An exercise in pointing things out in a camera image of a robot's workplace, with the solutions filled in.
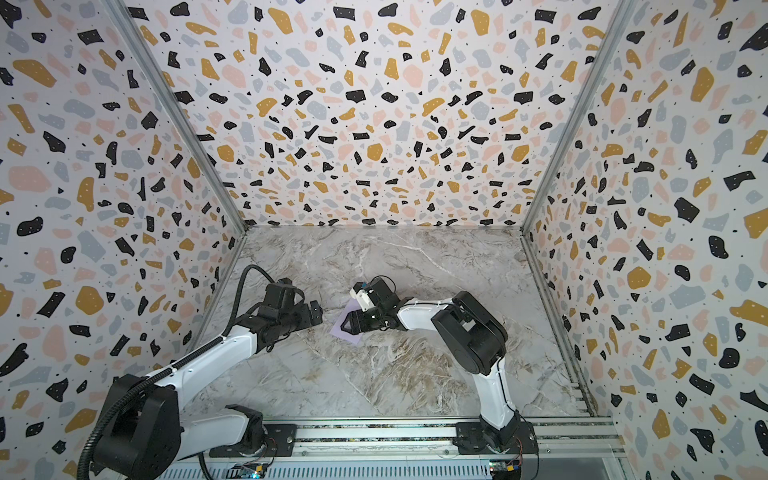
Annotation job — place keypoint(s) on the aluminium corner post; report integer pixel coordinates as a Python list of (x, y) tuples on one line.
[(603, 57), (120, 17)]

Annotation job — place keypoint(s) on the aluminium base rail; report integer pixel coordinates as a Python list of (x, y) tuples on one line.
[(422, 448)]

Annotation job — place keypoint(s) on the right aluminium corner post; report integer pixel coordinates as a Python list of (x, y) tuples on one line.
[(603, 57)]

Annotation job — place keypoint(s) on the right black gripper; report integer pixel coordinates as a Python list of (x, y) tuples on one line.
[(363, 319)]

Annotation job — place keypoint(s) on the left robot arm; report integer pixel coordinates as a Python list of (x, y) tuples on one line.
[(140, 432)]

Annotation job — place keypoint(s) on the left circuit board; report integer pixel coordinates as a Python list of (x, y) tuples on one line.
[(252, 470)]

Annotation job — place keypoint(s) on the circuit board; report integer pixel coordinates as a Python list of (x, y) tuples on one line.
[(252, 470), (506, 469)]

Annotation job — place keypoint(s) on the left aluminium corner post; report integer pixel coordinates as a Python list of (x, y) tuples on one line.
[(120, 17)]

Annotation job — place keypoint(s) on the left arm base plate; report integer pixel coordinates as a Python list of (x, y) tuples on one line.
[(263, 442)]

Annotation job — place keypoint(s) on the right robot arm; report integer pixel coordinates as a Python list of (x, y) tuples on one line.
[(475, 338)]

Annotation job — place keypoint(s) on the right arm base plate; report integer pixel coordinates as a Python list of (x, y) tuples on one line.
[(477, 438)]

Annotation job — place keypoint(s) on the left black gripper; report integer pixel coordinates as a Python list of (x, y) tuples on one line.
[(305, 319)]

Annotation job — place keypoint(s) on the right circuit board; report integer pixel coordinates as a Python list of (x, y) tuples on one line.
[(506, 469)]

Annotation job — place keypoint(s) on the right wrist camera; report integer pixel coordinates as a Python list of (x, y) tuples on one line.
[(360, 294)]

